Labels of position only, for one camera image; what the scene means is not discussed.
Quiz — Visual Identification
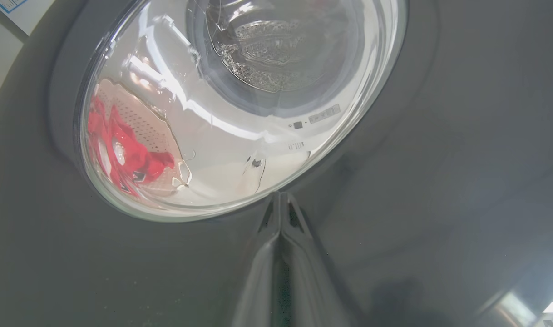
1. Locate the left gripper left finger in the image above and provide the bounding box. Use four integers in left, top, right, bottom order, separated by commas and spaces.
233, 193, 282, 327

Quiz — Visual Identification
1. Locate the cream perforated laundry basket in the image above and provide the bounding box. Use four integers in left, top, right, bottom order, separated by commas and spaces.
93, 79, 191, 196

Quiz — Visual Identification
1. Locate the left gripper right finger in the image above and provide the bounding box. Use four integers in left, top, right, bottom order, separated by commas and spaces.
282, 193, 350, 327

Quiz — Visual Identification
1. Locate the blue energy label sticker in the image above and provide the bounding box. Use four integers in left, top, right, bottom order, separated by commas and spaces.
0, 0, 28, 14

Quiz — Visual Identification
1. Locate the black washing machine door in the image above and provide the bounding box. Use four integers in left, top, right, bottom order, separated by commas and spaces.
0, 0, 553, 327

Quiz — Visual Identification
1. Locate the red basketball jersey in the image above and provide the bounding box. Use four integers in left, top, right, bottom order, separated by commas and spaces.
105, 105, 176, 195

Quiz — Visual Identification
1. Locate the red hoodie with cords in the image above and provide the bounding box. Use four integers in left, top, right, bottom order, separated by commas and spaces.
87, 95, 118, 182

